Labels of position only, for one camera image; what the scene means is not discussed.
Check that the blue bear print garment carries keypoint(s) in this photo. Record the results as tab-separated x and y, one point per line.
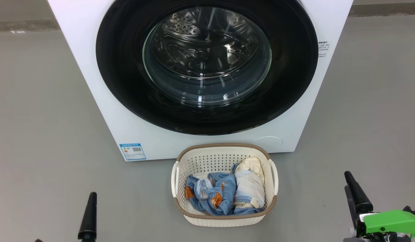
214	195

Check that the round white filter cover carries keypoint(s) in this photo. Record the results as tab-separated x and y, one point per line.
268	144

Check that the small printed text label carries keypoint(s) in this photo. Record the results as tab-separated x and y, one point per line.
323	48

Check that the white front-load washing machine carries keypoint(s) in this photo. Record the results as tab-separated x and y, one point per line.
76	67

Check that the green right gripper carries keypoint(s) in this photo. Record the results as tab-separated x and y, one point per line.
392	222

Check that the cream white striped garment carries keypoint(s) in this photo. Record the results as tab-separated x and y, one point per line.
249	185

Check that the blue energy label sticker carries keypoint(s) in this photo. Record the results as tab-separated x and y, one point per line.
133	152

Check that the stainless steel washing machine drum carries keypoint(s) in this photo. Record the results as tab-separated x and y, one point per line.
200	40

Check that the cream perforated laundry basket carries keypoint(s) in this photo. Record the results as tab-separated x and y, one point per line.
214	158

